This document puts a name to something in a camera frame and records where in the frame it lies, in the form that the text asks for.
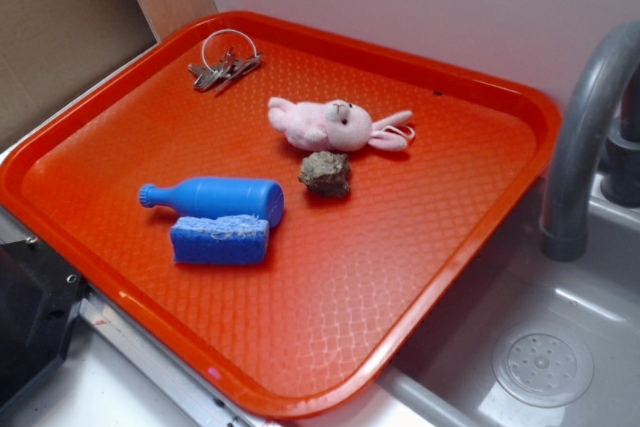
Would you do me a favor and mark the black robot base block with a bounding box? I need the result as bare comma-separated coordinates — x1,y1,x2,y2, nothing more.
1,236,86,412

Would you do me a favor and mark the grey-brown rock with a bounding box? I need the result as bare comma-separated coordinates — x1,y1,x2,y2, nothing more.
298,151,351,198

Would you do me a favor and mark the orange plastic tray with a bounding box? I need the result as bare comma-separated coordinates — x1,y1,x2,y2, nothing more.
1,12,560,420

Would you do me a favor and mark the pink plush bunny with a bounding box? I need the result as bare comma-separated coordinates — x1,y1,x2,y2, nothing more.
267,97,415,152

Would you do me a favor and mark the blue sponge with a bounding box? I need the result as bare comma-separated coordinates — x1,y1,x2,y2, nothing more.
169,215,270,265

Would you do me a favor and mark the blue plastic toy bottle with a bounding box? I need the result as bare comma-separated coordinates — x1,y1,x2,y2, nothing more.
138,177,285,227

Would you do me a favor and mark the bunch of metal keys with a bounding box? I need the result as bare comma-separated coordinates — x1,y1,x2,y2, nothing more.
187,28,264,95

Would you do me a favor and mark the grey toy sink basin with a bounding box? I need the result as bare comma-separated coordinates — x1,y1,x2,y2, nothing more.
380,187,639,426

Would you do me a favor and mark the grey plastic faucet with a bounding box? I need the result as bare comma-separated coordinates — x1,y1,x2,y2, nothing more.
540,20,639,261

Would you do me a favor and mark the brown cardboard panel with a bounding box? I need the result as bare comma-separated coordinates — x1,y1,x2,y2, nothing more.
1,0,155,148

